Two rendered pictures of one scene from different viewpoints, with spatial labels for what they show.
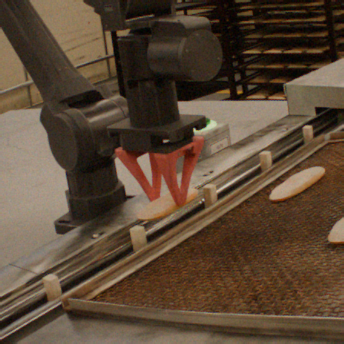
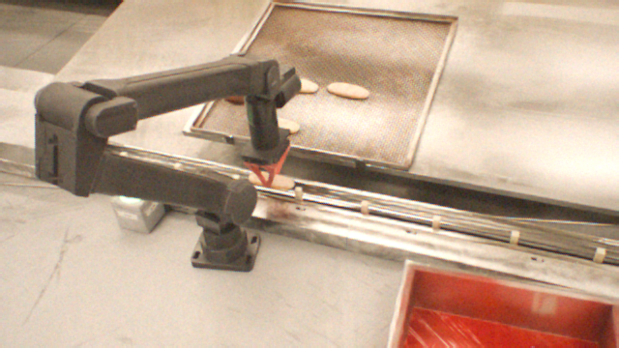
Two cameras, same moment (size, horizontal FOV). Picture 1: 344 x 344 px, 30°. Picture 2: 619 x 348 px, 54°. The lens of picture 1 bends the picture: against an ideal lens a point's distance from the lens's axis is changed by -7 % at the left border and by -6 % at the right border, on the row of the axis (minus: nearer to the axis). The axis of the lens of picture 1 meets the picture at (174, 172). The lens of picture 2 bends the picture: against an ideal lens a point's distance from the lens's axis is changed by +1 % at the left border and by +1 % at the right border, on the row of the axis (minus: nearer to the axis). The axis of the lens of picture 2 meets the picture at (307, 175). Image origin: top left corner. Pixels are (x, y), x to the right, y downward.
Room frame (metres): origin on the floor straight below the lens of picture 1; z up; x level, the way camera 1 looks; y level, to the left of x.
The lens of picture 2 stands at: (0.96, 0.93, 1.68)
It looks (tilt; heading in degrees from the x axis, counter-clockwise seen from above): 40 degrees down; 253
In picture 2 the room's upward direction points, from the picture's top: 5 degrees counter-clockwise
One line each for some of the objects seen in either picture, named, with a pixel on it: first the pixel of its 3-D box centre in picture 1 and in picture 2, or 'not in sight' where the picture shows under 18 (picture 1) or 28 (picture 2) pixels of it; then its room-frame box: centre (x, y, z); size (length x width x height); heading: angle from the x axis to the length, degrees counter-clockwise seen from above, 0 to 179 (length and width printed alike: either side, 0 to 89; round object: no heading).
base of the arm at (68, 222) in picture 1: (94, 193); (223, 238); (0.89, 0.11, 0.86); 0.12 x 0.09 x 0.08; 150
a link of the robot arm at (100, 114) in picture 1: (96, 140); (221, 200); (0.88, 0.10, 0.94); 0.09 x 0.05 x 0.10; 38
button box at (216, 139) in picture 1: (204, 160); (141, 212); (1.02, -0.05, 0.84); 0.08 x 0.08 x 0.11; 49
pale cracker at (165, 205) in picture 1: (168, 201); (271, 180); (0.76, 0.01, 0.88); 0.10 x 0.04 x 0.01; 139
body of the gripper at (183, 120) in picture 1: (153, 105); (264, 133); (0.76, 0.01, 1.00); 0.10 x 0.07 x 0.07; 48
